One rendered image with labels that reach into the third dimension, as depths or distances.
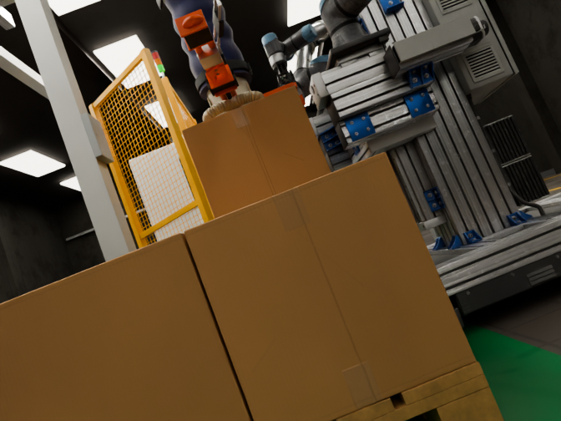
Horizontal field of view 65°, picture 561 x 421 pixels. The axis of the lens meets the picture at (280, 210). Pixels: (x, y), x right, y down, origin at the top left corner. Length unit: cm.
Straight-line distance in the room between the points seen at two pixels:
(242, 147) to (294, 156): 17
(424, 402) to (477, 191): 113
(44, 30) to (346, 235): 297
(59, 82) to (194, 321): 266
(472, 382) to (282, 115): 96
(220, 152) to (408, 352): 89
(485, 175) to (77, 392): 154
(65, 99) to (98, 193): 66
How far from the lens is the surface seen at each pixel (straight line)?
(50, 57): 340
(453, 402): 87
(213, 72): 146
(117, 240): 292
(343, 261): 79
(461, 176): 183
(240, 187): 141
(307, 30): 219
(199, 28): 122
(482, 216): 184
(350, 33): 169
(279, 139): 143
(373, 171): 81
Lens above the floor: 43
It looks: 6 degrees up
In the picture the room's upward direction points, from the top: 22 degrees counter-clockwise
